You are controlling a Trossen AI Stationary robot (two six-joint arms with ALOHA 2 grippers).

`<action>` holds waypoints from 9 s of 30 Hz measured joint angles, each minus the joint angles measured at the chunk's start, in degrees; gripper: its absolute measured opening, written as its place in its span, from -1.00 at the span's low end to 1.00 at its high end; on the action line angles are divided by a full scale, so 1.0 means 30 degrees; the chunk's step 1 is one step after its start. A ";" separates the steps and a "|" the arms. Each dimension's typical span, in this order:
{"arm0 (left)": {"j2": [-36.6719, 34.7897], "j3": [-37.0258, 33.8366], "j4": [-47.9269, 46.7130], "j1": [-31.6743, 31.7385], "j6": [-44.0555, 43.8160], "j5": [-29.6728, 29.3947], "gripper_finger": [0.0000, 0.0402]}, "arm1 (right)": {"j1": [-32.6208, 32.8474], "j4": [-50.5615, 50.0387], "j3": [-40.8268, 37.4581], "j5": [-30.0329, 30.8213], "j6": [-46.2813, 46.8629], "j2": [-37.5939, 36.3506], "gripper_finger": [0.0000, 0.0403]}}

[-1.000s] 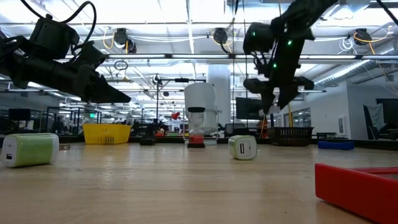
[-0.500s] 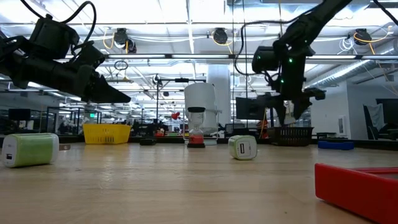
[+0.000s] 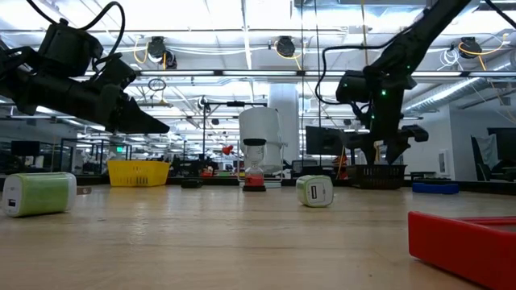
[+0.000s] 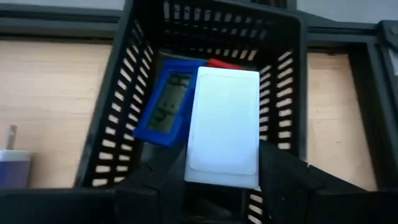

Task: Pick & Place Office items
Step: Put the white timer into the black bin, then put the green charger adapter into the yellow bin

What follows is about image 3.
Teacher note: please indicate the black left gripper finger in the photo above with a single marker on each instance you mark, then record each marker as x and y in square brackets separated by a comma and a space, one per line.
[133, 118]

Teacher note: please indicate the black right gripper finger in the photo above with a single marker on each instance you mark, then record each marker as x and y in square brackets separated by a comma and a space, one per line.
[411, 135]
[364, 141]

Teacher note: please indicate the dark blue small box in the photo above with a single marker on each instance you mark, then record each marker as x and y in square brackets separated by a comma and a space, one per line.
[437, 188]

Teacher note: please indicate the small green USB wall charger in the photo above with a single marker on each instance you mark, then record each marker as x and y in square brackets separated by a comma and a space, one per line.
[314, 191]

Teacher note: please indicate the large green USB wall charger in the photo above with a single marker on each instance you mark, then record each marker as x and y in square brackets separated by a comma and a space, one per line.
[40, 195]

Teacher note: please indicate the hourglass with red sand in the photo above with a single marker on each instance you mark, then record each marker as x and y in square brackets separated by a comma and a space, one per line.
[254, 181]

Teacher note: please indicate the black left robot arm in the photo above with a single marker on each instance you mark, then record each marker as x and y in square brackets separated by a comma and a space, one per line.
[6, 88]

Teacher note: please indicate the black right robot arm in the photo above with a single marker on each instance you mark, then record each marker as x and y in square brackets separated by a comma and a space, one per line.
[419, 36]

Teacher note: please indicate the black plastic basket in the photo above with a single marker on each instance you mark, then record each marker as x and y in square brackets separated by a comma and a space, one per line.
[379, 177]

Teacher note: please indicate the black background monitor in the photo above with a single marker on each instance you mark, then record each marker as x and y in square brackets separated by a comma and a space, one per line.
[324, 141]
[25, 148]

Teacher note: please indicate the yellow plastic basket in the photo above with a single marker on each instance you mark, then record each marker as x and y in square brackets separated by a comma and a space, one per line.
[137, 174]

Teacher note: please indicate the small black rectangular device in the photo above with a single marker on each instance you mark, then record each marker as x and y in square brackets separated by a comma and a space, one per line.
[191, 183]

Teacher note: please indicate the red background object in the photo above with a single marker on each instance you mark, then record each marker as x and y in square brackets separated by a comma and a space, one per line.
[227, 150]

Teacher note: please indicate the red plastic tray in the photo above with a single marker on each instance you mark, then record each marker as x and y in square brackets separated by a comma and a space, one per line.
[455, 245]

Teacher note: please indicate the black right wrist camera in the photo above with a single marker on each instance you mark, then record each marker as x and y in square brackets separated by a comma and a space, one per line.
[352, 86]

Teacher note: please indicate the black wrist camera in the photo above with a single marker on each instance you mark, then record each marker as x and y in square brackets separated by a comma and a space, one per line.
[68, 48]
[352, 86]

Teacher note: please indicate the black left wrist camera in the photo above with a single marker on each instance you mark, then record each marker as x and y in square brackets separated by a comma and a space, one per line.
[68, 48]

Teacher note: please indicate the black aluminium table frame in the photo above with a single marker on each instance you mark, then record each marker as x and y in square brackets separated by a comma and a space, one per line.
[475, 186]

